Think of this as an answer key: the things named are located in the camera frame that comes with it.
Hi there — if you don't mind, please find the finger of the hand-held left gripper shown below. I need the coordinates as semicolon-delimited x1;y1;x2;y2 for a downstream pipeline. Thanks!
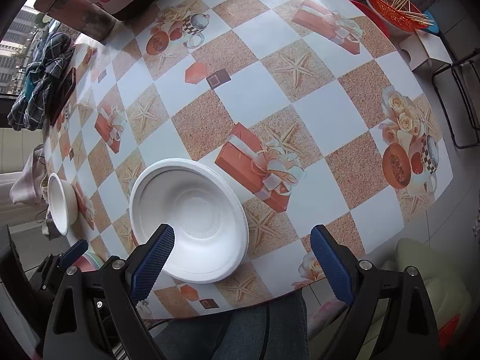
58;239;89;267

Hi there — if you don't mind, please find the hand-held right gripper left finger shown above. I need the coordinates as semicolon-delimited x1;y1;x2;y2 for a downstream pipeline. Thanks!
43;223;176;360

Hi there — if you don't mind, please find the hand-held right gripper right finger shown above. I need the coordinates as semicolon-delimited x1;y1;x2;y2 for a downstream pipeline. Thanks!
310;224;441;360

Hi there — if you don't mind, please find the pink plate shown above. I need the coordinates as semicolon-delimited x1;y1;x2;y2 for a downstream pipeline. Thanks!
71;254;99;272

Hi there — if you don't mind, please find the green plate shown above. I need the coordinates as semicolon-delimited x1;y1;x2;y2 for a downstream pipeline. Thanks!
84;252;103;271

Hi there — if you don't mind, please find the small white bowl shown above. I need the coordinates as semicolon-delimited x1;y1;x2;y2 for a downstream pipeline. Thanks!
47;172;79;236

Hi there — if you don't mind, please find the beige bag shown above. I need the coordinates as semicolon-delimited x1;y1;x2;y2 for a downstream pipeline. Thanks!
35;180;62;241

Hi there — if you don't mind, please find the pink cloth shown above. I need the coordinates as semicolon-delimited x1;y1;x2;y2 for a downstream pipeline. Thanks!
9;144;51;205

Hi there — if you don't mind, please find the pale seat cushion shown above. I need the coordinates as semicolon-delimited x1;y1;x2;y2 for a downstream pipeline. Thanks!
371;238;473;360

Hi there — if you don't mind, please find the person's jeans leg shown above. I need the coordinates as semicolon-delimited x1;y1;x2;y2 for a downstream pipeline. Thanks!
150;290;308;360

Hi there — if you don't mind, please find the black smartphone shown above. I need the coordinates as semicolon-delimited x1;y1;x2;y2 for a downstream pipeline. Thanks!
50;67;77;126

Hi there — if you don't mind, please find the checkered printed tablecloth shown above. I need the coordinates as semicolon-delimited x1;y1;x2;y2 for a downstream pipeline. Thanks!
41;0;454;321

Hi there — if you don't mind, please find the plaid cloth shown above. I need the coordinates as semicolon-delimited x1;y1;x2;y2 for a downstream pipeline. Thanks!
7;32;77;132

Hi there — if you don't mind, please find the metal cup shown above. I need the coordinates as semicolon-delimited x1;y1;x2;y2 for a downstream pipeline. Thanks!
33;0;118;42

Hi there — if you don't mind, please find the orange plastic basket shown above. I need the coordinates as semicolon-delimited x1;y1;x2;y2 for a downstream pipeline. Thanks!
364;0;436;32

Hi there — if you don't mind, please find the black metal chair frame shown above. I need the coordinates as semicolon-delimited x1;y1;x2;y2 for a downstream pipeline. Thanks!
431;47;480;149

